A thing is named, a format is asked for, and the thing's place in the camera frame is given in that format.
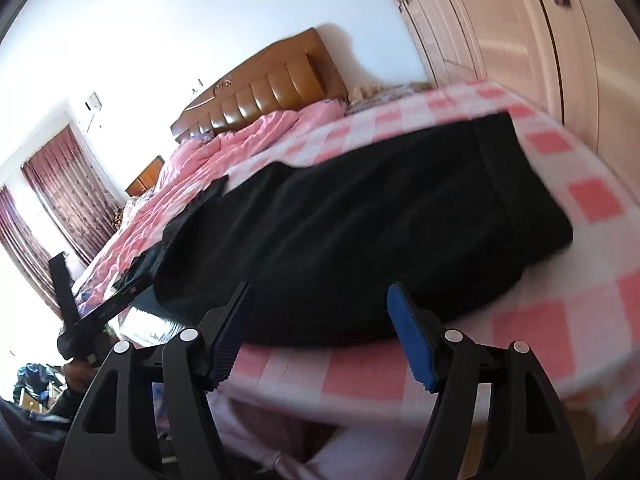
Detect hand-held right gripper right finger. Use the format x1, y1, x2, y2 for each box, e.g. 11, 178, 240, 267
387, 282, 588, 480

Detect pink quilt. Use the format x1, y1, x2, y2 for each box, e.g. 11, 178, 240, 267
72, 97, 351, 306

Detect wooden nightstand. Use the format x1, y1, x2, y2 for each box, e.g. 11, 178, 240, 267
125, 155, 167, 198

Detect white wardrobe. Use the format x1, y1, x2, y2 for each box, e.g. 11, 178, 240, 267
372, 0, 640, 161

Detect brown padded headboard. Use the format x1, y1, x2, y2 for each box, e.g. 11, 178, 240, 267
170, 27, 350, 146

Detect person's pink trousered leg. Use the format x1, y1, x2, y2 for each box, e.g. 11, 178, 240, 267
207, 392, 438, 480

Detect blue cloth pile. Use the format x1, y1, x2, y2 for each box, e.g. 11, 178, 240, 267
14, 362, 58, 397

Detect person's left hand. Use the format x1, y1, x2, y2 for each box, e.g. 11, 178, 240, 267
62, 360, 96, 392

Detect purple blanket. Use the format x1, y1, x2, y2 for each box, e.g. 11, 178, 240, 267
72, 280, 176, 350

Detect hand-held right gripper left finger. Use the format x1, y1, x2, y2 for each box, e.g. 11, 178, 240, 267
55, 282, 251, 480

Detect person's dark jacket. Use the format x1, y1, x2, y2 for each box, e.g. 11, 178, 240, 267
0, 385, 91, 480

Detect black pants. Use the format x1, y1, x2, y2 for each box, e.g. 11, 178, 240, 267
112, 112, 575, 348

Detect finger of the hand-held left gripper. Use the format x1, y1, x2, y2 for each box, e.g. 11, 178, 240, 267
75, 272, 153, 333
48, 254, 81, 328

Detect pink checked bed sheet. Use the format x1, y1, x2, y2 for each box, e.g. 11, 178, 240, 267
220, 80, 640, 441

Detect dark red curtain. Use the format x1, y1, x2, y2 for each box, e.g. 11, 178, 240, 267
0, 185, 63, 317
22, 125, 122, 267

